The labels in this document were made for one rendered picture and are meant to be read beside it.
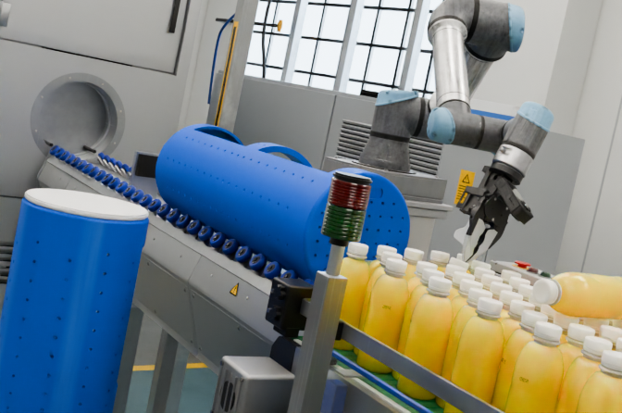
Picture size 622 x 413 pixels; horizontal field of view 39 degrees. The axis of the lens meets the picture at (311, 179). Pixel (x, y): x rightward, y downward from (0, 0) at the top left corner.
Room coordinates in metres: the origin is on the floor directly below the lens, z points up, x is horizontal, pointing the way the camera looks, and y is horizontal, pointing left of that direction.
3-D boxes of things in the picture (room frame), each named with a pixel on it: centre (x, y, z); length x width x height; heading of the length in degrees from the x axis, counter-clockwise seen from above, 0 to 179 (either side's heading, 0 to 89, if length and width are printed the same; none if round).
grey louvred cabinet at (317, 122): (4.49, -0.22, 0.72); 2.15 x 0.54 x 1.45; 41
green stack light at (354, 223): (1.37, -0.06, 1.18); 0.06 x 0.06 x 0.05
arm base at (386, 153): (2.56, -0.20, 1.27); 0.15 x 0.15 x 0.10
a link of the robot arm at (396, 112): (2.56, -0.20, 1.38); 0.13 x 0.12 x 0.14; 98
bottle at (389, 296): (1.61, -0.19, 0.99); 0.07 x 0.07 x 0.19
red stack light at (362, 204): (1.37, -0.06, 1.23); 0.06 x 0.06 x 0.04
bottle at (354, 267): (1.72, -0.12, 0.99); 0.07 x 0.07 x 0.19
